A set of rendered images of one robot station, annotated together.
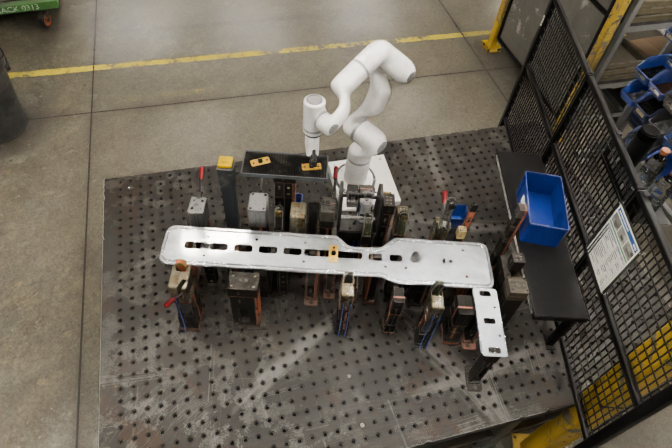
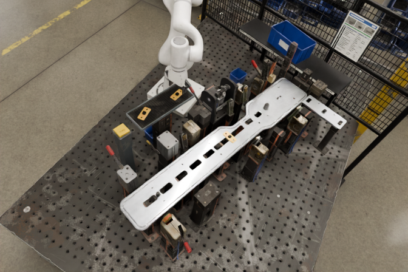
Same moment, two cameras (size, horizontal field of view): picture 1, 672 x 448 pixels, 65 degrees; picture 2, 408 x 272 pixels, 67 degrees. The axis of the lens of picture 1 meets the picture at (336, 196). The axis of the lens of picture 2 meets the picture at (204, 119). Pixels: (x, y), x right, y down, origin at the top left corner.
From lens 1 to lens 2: 1.16 m
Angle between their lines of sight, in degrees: 30
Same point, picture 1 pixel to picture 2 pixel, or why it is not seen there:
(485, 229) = (252, 74)
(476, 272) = (295, 93)
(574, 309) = (344, 79)
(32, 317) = not seen: outside the picture
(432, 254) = (269, 99)
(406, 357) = (289, 163)
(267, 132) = (50, 109)
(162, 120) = not seen: outside the picture
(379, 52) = not seen: outside the picture
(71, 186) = not seen: outside the picture
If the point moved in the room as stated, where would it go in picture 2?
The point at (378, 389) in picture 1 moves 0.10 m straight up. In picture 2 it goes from (295, 189) to (301, 182)
